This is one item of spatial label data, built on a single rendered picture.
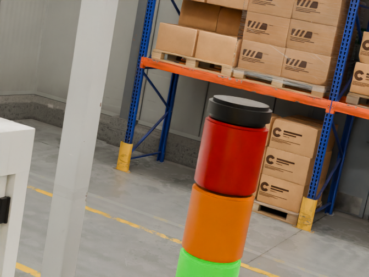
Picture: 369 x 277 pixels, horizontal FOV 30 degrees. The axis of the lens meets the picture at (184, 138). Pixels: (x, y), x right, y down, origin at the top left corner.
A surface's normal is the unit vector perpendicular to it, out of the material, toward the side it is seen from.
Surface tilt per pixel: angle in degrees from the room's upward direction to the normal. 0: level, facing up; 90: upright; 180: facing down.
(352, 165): 90
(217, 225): 90
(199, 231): 90
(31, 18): 90
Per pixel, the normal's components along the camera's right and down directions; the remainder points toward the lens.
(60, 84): -0.48, 0.08
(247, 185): 0.62, 0.26
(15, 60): 0.86, 0.25
